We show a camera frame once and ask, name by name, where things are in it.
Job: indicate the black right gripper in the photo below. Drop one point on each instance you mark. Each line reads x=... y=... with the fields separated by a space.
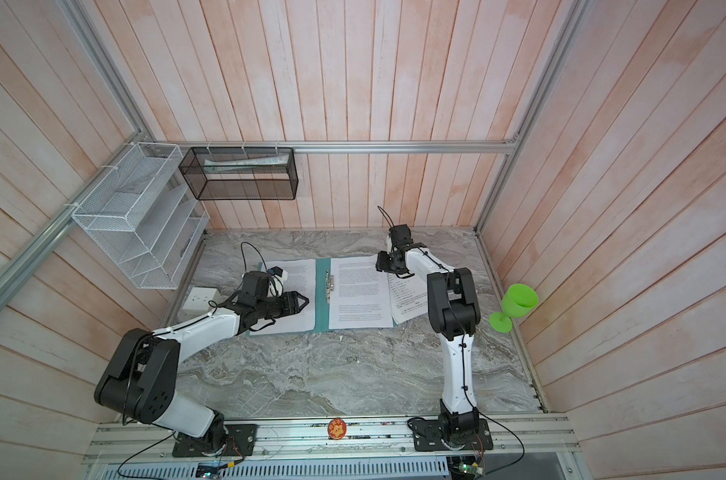
x=382 y=265

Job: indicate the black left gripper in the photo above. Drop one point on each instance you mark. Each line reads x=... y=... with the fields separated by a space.
x=292 y=305

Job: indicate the printed paper sheet bottom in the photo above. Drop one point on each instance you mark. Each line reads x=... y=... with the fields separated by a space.
x=408 y=298

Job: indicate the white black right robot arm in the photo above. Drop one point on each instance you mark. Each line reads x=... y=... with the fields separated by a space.
x=454 y=314

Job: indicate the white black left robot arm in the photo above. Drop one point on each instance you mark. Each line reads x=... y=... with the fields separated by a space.
x=140 y=379

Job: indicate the metal folder clip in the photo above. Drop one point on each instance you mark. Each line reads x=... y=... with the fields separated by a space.
x=328 y=286

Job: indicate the white power socket box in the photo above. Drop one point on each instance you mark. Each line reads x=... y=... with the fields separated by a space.
x=199 y=300

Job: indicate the green plastic goblet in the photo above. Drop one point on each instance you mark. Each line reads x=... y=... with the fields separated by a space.
x=518 y=301

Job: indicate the red round sticker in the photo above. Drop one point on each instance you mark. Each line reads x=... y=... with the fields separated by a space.
x=336 y=429

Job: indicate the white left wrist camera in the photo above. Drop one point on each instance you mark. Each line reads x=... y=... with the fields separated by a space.
x=278 y=277

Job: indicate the black wire mesh basket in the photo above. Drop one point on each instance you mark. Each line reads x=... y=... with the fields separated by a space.
x=241 y=173

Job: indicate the white wire mesh shelf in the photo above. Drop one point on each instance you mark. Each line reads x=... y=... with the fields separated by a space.
x=149 y=227

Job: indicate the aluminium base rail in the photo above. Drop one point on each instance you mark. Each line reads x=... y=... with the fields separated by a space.
x=367 y=436

